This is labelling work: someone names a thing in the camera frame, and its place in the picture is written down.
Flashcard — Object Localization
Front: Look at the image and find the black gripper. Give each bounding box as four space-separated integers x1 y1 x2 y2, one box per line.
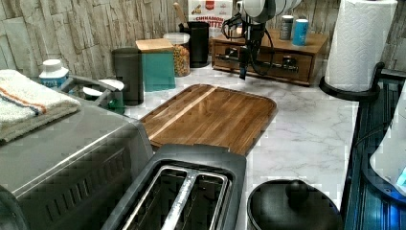
239 22 265 81

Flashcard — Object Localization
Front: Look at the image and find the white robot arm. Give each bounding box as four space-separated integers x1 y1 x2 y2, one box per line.
238 0 302 80

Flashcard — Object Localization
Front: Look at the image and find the wooden drawer box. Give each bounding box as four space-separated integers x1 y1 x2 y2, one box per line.
212 30 328 86

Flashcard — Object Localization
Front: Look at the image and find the wooden cutting board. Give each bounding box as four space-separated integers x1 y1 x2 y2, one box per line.
142 84 278 156

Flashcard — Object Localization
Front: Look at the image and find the black utensil holder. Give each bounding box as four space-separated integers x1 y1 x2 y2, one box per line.
179 21 209 68

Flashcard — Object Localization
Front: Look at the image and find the cereal box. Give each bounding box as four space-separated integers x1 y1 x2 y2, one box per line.
188 0 233 37

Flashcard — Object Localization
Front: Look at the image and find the grey spice can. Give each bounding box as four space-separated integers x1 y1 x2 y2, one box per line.
280 15 294 40

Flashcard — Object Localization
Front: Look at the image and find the blue spice can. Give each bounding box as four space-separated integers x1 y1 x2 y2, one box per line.
292 18 308 46

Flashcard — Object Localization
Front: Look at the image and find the glass jar with cereal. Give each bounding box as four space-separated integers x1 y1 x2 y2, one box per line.
164 33 191 77

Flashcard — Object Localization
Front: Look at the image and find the teal canister with wooden lid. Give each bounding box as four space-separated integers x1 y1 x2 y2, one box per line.
136 38 175 92

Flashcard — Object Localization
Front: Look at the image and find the wooden spoon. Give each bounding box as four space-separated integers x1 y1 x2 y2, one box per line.
173 2 188 28

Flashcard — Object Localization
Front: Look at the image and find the grey canister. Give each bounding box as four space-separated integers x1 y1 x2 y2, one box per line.
112 47 144 105

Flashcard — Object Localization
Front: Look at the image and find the white paper towel roll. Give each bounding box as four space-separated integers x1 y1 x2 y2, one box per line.
325 0 397 92

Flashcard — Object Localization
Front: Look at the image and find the black paper towel holder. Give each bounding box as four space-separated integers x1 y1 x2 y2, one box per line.
319 61 385 102

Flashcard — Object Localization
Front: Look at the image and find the black two-slot toaster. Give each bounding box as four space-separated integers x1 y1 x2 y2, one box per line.
101 145 246 230

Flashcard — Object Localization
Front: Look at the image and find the black pot lid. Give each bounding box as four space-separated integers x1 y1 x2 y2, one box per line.
247 179 344 230

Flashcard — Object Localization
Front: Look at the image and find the white bottle blue label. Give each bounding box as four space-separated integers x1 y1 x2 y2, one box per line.
39 59 69 88

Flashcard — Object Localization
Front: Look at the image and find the stainless toaster oven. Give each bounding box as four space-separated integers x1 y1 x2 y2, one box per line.
0 100 152 230

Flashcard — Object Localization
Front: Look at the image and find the striped folded towel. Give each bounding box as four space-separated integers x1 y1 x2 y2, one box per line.
0 69 80 142

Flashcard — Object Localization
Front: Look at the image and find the drawer front with black handle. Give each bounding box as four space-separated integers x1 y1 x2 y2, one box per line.
212 43 313 85

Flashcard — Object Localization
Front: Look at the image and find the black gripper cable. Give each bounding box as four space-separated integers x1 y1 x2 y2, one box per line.
221 13 276 77

